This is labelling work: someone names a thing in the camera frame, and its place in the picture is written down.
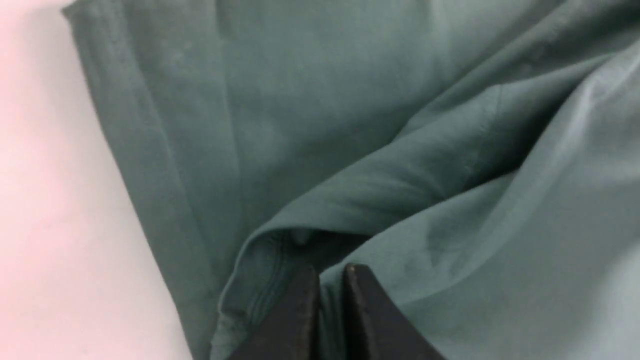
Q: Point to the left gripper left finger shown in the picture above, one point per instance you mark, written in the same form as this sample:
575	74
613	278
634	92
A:
289	331

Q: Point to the green long sleeve shirt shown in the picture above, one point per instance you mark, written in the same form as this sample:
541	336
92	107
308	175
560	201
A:
481	156

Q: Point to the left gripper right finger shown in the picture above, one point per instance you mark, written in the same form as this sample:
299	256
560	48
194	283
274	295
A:
374	328

